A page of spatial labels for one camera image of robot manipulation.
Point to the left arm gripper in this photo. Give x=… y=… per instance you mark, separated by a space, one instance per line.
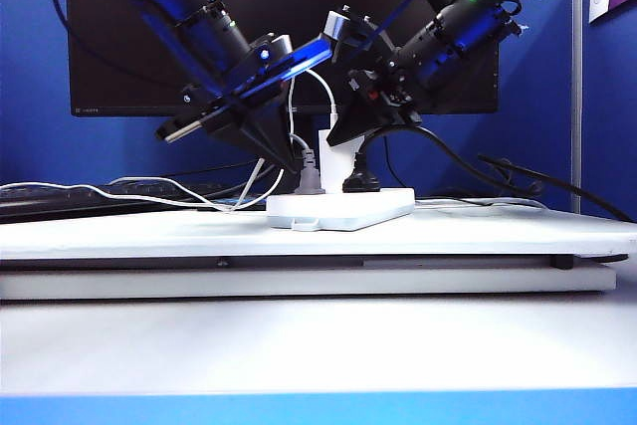
x=269 y=76

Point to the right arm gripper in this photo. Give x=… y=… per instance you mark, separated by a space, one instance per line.
x=393 y=96

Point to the white charger block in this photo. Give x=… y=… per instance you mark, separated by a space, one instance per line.
x=331 y=166

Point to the white power strip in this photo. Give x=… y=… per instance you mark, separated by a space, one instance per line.
x=149 y=236
x=348 y=211

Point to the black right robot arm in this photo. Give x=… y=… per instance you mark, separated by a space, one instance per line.
x=458 y=32

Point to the black computer monitor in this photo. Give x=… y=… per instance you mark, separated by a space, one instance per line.
x=119 y=91

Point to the thick white board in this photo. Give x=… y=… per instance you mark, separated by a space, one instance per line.
x=298 y=283

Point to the black keyboard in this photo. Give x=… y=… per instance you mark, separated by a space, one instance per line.
x=50 y=203

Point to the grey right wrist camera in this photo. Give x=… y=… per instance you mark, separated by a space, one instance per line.
x=334 y=24

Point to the silver partition post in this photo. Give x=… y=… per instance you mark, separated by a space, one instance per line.
x=577 y=96

